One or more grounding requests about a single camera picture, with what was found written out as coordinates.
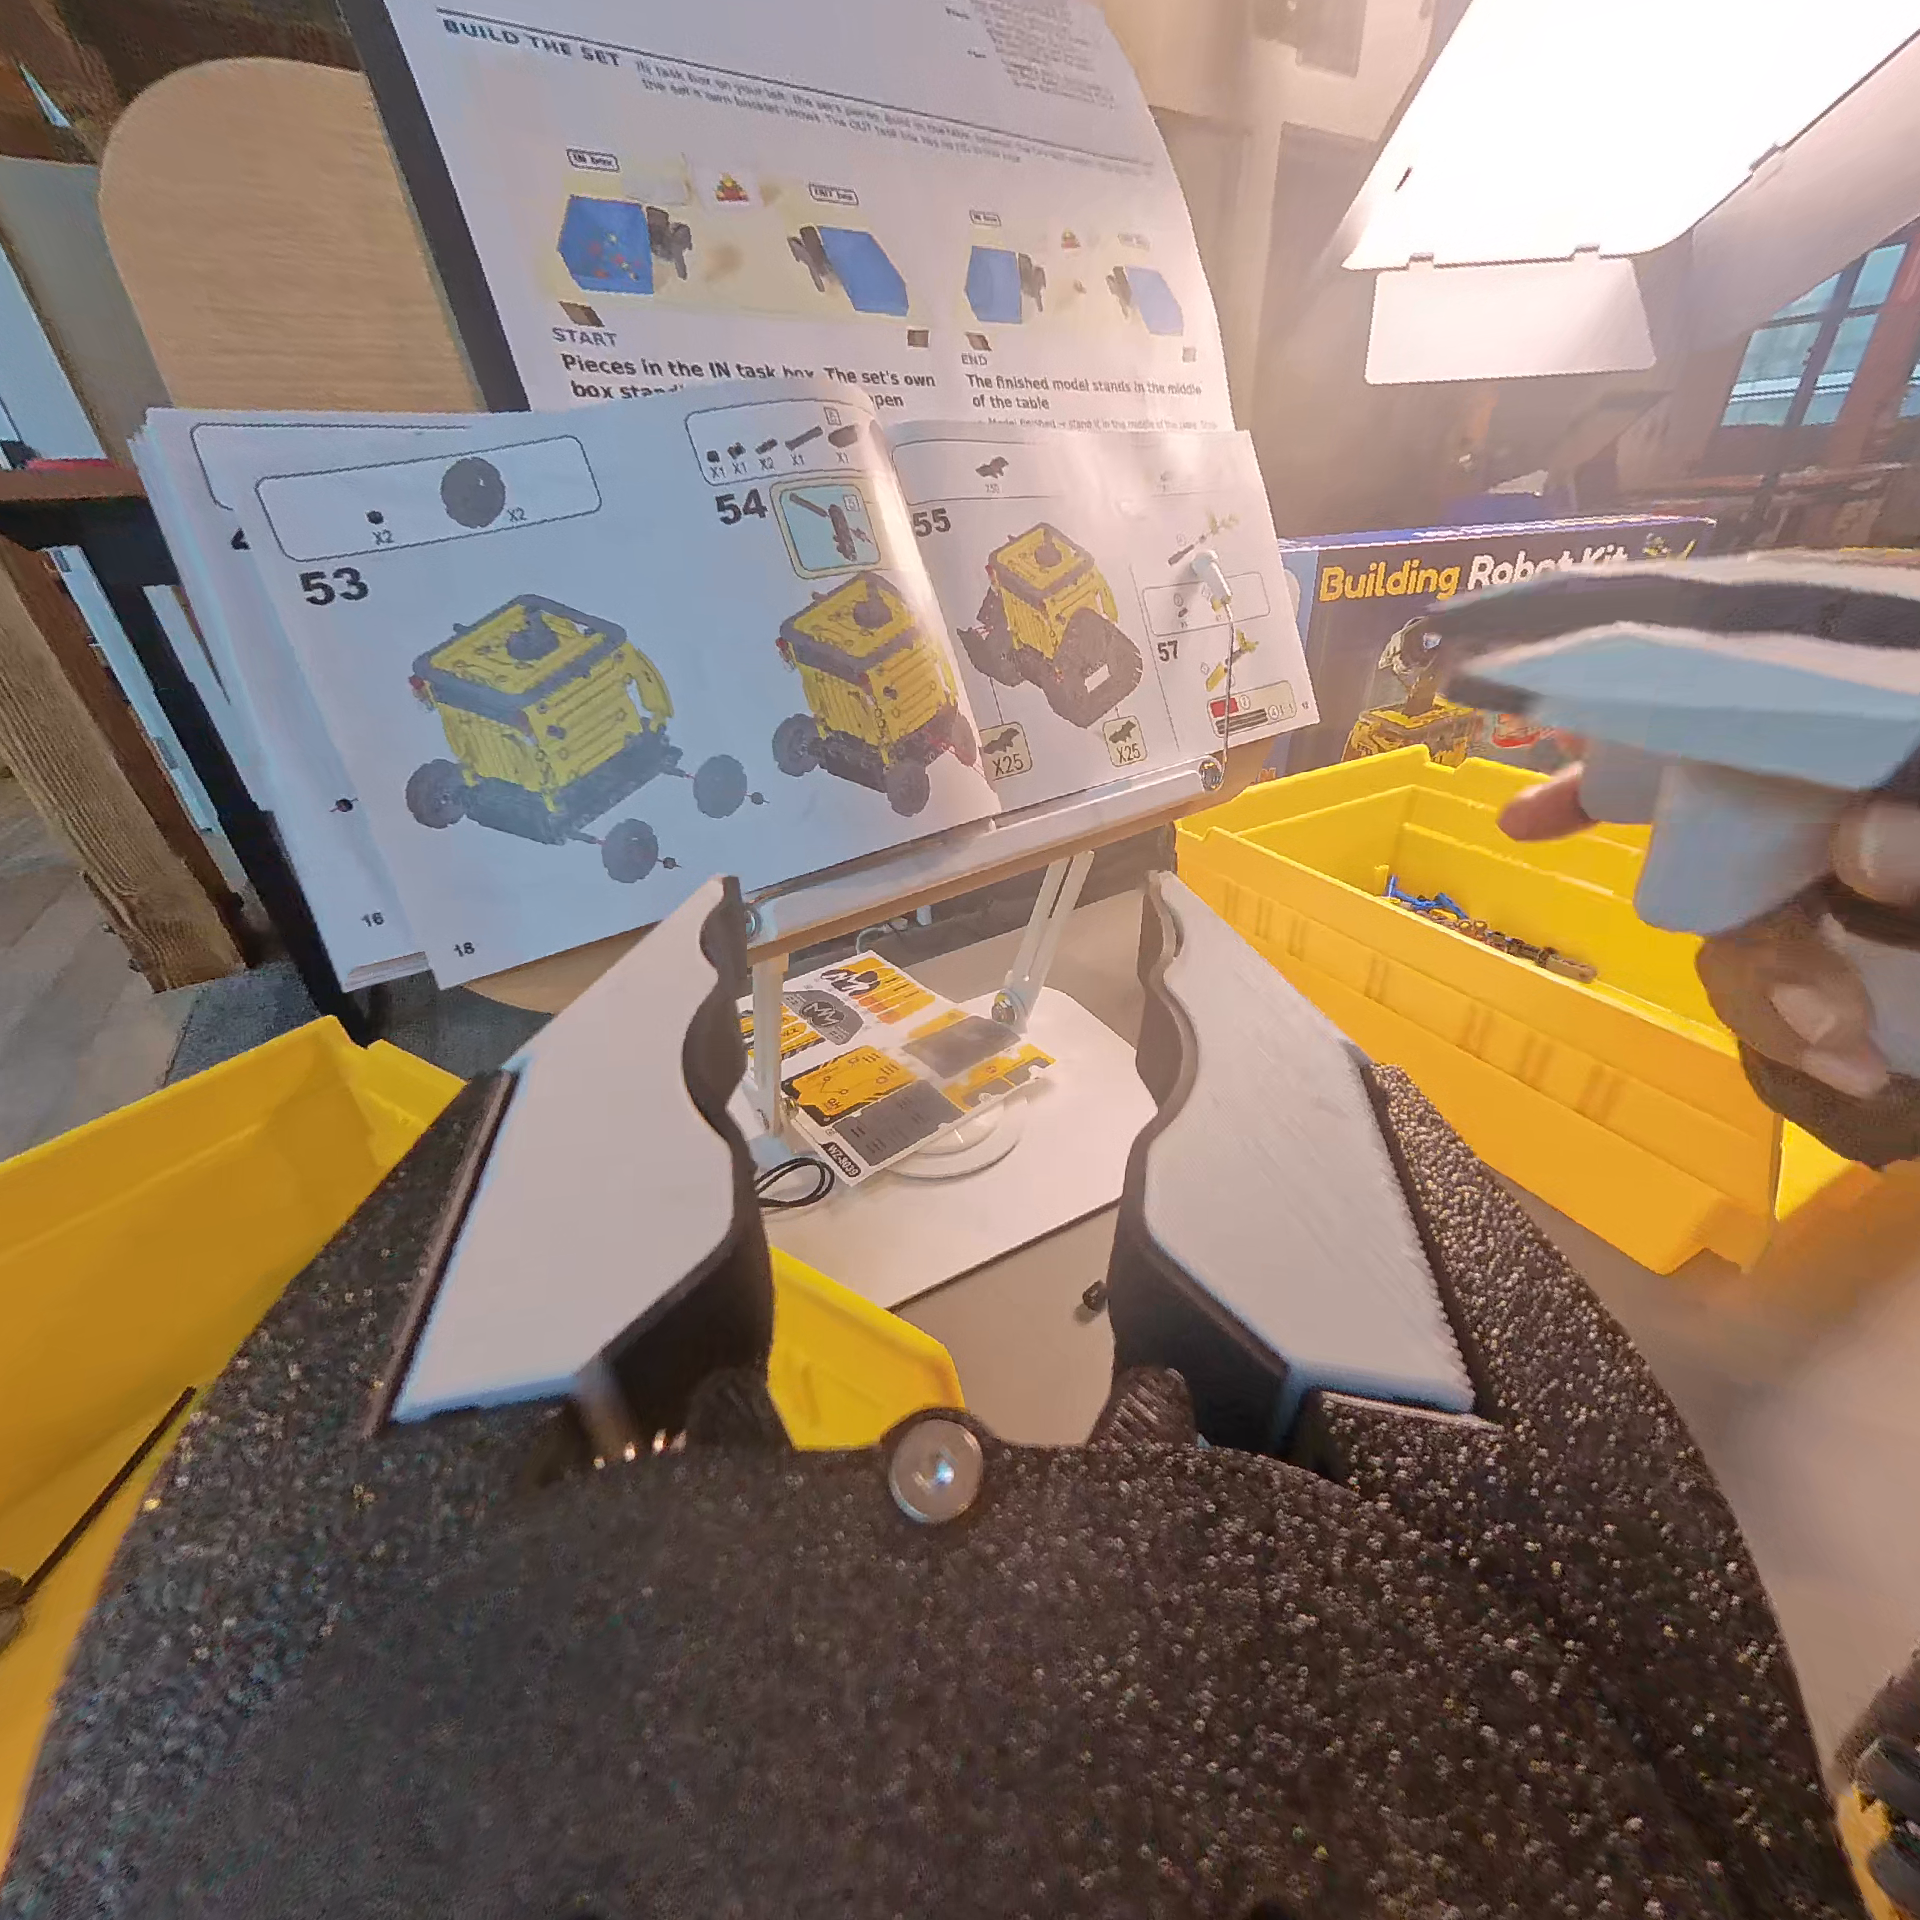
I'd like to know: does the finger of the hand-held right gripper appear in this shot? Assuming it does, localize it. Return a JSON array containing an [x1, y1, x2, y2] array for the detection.
[[1420, 548, 1920, 656], [1440, 608, 1920, 795]]

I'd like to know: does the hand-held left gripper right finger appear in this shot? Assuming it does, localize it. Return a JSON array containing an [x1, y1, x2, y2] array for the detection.
[[1103, 872, 1479, 1451]]

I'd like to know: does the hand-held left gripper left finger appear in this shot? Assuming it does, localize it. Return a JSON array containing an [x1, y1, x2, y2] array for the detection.
[[392, 878, 783, 1468]]

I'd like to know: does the instruction manual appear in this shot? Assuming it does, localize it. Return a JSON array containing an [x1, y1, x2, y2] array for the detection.
[[132, 382, 1319, 992]]

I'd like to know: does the pale grey desk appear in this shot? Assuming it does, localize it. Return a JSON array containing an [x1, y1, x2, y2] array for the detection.
[[164, 884, 1920, 1802]]

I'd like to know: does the white oval board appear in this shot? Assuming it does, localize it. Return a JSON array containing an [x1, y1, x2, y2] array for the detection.
[[735, 983, 1156, 1307]]

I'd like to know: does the sticker sheet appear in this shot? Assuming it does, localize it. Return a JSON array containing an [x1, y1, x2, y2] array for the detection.
[[743, 948, 1056, 1187]]

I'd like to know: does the blue toy kit box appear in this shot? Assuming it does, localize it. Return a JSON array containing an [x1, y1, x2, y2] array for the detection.
[[1281, 517, 1718, 782]]

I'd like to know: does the large yellow storage bin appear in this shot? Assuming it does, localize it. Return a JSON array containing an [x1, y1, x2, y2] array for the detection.
[[0, 1018, 963, 1802]]

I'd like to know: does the black brick axle tool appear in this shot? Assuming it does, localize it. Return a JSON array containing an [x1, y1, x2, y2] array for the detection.
[[0, 1388, 200, 1644]]

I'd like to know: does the rounded wooden board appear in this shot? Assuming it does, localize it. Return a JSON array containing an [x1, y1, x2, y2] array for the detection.
[[96, 59, 489, 437]]

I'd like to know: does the white printed instruction sheet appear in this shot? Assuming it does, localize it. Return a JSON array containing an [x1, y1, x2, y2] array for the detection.
[[381, 0, 1238, 437]]

